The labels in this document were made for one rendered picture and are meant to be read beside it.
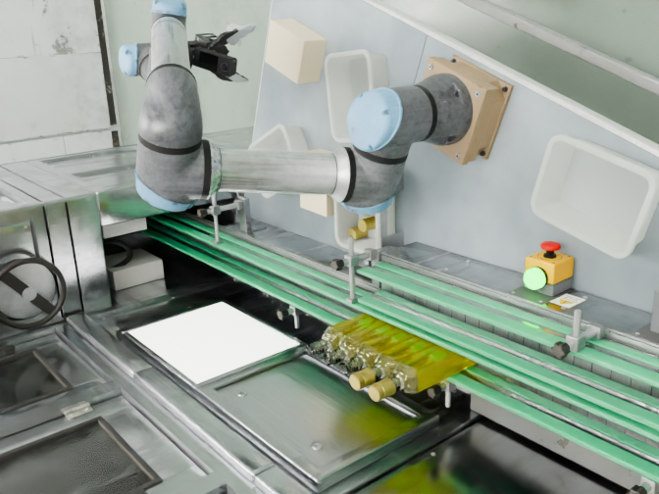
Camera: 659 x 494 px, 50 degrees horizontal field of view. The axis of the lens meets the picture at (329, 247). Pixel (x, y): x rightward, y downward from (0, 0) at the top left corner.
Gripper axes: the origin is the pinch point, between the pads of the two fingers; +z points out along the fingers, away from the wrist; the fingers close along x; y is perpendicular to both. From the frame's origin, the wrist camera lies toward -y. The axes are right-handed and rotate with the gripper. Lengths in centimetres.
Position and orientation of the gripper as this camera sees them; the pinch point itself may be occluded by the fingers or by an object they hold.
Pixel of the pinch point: (253, 54)
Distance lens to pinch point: 193.1
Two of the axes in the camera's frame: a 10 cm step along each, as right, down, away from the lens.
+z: 7.8, -2.3, 5.9
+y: -6.0, -5.4, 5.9
